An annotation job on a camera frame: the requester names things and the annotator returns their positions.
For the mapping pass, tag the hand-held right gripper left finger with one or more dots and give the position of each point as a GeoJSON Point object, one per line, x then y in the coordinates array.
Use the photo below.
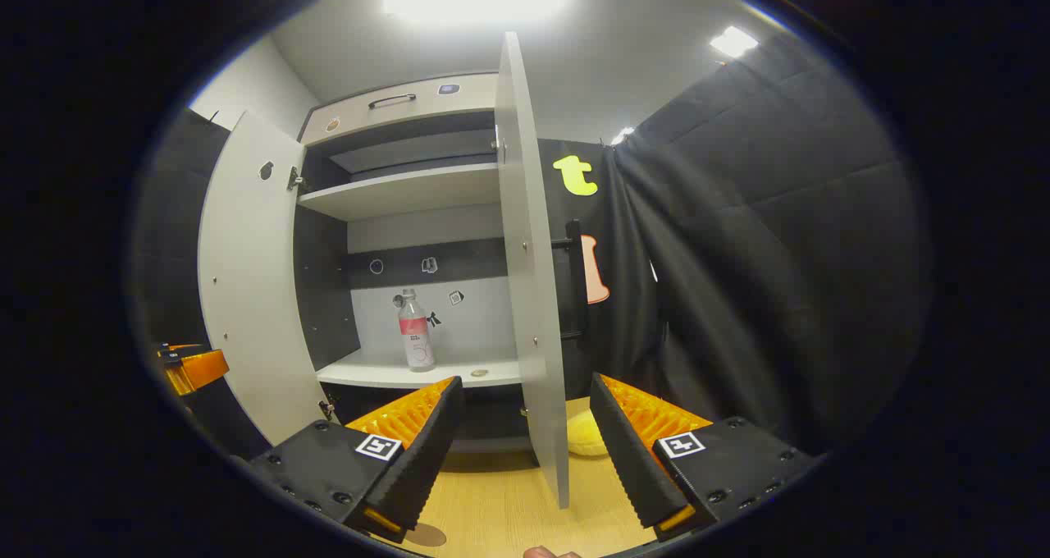
{"type": "Point", "coordinates": [422, 451]}

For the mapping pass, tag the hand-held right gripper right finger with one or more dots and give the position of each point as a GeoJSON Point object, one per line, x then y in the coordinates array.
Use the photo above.
{"type": "Point", "coordinates": [627, 459]}

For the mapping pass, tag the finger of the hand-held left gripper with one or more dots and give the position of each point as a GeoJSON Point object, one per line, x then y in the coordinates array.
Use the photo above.
{"type": "Point", "coordinates": [197, 369]}

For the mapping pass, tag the brown round coaster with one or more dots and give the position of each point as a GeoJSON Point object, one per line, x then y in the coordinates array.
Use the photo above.
{"type": "Point", "coordinates": [428, 535]}

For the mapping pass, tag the clear bottle pink label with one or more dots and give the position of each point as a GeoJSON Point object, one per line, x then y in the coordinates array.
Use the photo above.
{"type": "Point", "coordinates": [416, 340]}

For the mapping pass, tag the grey white cabinet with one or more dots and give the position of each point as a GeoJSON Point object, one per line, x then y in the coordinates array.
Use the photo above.
{"type": "Point", "coordinates": [410, 189]}

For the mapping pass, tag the yellow plush toy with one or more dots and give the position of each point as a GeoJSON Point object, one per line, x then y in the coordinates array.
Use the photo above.
{"type": "Point", "coordinates": [584, 436]}

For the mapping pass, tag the black backdrop cloth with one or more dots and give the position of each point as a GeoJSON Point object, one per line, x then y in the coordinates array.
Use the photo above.
{"type": "Point", "coordinates": [779, 254]}

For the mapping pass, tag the ceiling light panel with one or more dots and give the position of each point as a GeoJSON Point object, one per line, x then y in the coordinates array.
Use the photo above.
{"type": "Point", "coordinates": [622, 135]}
{"type": "Point", "coordinates": [732, 41]}

